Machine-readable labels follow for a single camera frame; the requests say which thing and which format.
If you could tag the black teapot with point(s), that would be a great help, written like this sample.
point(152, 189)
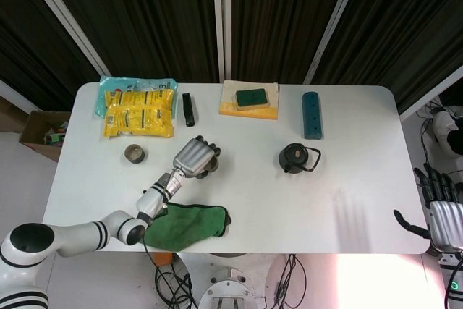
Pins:
point(293, 158)

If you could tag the dark partition panel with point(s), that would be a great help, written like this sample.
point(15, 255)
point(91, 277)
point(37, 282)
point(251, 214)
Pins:
point(29, 34)
point(144, 16)
point(282, 16)
point(405, 16)

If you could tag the green yellow sponge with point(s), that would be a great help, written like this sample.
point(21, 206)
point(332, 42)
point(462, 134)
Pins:
point(252, 98)

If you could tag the folded yellow cloth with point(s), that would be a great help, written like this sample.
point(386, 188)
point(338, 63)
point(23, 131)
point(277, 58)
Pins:
point(249, 113)

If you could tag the green microfiber cloth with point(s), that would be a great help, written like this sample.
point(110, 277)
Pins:
point(184, 225)

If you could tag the black stapler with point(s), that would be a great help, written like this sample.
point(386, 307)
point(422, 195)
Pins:
point(189, 110)

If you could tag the teal block with holes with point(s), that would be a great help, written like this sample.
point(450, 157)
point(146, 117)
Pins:
point(312, 117)

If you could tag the orange object under table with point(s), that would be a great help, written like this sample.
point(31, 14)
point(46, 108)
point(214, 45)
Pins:
point(162, 260)

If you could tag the white shoe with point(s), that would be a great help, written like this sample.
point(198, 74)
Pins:
point(441, 124)

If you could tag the yellow snack bag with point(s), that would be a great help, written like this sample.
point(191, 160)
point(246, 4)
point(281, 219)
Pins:
point(139, 122)
point(144, 97)

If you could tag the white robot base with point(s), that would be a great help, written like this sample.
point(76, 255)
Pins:
point(231, 287)

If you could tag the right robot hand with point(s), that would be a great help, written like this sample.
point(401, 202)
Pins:
point(446, 224)

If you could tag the white partition frame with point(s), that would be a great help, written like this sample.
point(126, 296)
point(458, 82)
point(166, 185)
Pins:
point(427, 101)
point(12, 96)
point(65, 16)
point(334, 16)
point(217, 16)

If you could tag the cardboard box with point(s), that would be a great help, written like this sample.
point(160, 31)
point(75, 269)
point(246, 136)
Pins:
point(34, 131)

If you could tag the light blue plastic bag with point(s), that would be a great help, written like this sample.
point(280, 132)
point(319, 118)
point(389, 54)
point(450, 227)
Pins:
point(115, 83)

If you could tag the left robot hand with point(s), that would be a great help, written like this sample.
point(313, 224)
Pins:
point(193, 157)

